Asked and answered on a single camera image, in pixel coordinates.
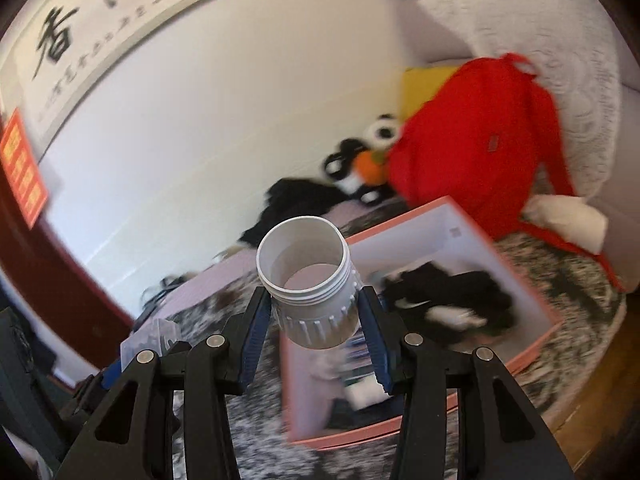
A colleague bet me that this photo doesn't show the white plastic jar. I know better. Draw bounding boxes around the white plastic jar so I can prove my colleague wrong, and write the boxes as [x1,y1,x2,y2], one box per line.
[256,216,361,350]

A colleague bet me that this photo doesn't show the clear plastic case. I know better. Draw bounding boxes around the clear plastic case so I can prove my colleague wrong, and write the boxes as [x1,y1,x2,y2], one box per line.
[119,318,181,370]

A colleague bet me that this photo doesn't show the black nike sock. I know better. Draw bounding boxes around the black nike sock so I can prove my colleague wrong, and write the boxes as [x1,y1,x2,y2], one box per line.
[382,262,515,346]

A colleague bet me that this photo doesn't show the black white patterned tablecloth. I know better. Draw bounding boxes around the black white patterned tablecloth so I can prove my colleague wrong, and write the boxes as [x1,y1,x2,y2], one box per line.
[168,232,627,479]

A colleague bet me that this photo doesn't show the blue battery pack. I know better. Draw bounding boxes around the blue battery pack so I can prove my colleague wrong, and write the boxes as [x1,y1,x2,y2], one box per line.
[343,333,373,377]

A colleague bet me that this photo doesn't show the pink cardboard box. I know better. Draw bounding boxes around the pink cardboard box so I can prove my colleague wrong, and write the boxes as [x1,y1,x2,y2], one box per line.
[278,196,563,452]

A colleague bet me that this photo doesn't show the black clothes pile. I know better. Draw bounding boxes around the black clothes pile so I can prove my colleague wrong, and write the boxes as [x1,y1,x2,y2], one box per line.
[239,178,348,248]

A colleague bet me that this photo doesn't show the red paper notice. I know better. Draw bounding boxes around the red paper notice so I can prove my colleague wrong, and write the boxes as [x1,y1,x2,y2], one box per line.
[1,108,49,229]

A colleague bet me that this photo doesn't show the red backpack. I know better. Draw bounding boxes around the red backpack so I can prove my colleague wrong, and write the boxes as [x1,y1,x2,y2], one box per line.
[387,52,626,291]

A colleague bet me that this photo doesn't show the panda plush toy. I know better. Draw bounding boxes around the panda plush toy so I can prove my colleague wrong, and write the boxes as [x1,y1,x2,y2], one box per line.
[322,114,400,206]

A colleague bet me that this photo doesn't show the yellow pillow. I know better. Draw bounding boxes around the yellow pillow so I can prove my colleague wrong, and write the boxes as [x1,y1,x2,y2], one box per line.
[399,66,459,122]

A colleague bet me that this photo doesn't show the white lace cloth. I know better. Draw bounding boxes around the white lace cloth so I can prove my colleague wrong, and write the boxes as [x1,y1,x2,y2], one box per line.
[418,0,623,198]

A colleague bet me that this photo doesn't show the black cable bundle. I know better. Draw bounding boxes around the black cable bundle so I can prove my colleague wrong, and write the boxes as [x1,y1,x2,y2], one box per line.
[140,273,191,311]

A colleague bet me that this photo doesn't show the calligraphy wall scroll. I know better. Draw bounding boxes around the calligraphy wall scroll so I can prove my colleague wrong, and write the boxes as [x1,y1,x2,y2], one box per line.
[1,0,200,156]

